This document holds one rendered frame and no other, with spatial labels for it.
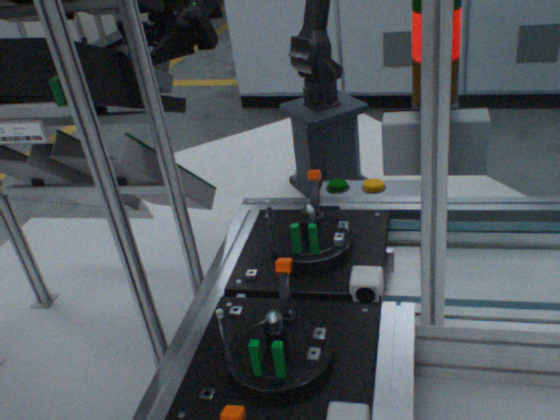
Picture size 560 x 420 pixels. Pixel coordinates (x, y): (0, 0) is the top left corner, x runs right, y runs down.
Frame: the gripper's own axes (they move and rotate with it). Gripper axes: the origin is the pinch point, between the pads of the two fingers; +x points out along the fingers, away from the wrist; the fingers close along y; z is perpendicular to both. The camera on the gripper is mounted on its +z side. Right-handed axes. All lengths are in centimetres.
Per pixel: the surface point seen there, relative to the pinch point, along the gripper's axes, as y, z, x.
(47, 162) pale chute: -8.0, -4.4, 21.9
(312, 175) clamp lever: 21.8, -24.7, 1.0
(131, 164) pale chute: 6.3, -6.7, 18.8
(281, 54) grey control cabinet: -160, -150, -234
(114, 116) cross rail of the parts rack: 2.6, -1.7, 14.1
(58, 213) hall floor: -214, -132, -59
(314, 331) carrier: 35, -26, 28
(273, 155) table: -17, -54, -33
